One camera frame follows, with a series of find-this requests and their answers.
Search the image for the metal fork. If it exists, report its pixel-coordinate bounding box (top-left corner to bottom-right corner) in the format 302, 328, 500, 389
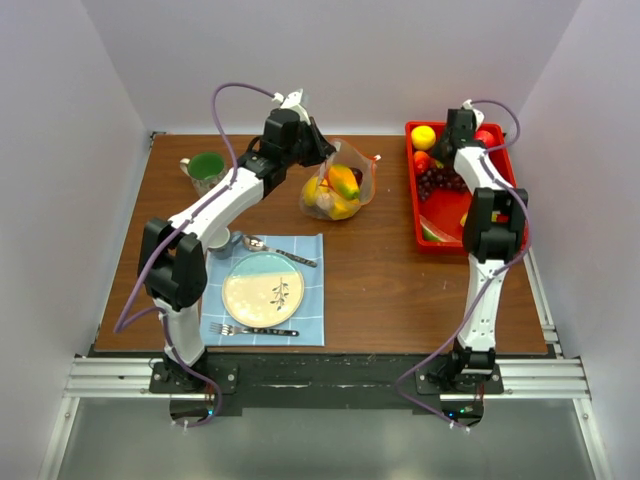
209, 323, 300, 337

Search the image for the aluminium frame rail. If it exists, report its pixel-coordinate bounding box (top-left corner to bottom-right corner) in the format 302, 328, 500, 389
63, 355, 591, 400

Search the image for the purple grape bunch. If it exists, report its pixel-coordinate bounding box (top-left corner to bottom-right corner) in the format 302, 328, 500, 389
417, 167, 467, 202

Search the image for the cream and teal plate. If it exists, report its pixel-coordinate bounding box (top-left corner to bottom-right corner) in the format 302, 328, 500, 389
221, 252, 305, 328

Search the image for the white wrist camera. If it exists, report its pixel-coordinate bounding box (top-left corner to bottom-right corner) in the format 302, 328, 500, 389
461, 99, 485, 131
272, 89, 306, 114

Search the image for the yellow bell pepper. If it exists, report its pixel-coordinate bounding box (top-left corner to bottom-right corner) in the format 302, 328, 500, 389
302, 176, 324, 207

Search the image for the yellow lemon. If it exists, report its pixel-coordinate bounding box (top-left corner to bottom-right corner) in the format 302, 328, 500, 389
410, 125, 437, 151

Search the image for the watermelon slice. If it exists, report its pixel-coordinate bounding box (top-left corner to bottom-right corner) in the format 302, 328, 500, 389
419, 216, 457, 243

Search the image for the green floral mug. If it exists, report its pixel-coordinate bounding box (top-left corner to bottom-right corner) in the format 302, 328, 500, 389
179, 152, 228, 197

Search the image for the red plastic bin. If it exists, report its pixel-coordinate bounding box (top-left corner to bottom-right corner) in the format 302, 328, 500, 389
403, 120, 521, 256

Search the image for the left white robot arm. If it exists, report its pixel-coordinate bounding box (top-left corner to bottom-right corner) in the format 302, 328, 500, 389
136, 103, 335, 392

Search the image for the dark purple fruit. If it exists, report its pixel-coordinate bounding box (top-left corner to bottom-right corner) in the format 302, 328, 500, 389
351, 168, 363, 185

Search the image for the metal spoon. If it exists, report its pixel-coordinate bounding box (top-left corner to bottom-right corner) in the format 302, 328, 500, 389
242, 235, 318, 268

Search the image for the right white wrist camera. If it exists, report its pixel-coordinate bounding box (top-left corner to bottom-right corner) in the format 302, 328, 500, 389
461, 99, 485, 131

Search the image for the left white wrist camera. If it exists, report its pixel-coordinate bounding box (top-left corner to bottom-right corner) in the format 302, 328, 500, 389
272, 89, 306, 114

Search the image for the small white cup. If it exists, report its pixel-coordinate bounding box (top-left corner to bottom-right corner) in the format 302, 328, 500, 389
207, 228, 244, 260

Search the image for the red apple at back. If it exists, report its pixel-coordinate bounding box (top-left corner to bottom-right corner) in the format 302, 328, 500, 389
474, 129, 499, 149

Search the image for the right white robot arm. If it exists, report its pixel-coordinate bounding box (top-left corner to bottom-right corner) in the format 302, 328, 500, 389
432, 100, 528, 393

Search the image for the white garlic bulb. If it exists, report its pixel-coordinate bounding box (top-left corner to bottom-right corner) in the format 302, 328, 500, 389
315, 193, 334, 212

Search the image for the blue checked placemat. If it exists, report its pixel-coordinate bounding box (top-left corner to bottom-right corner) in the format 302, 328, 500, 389
200, 234, 325, 347

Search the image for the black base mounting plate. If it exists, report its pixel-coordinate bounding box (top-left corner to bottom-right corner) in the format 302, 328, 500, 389
149, 353, 504, 416

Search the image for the clear zip top bag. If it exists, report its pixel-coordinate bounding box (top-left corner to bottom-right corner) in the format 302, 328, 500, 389
299, 138, 381, 221

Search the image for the small red tomato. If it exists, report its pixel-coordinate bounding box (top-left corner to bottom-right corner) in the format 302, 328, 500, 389
413, 151, 431, 175

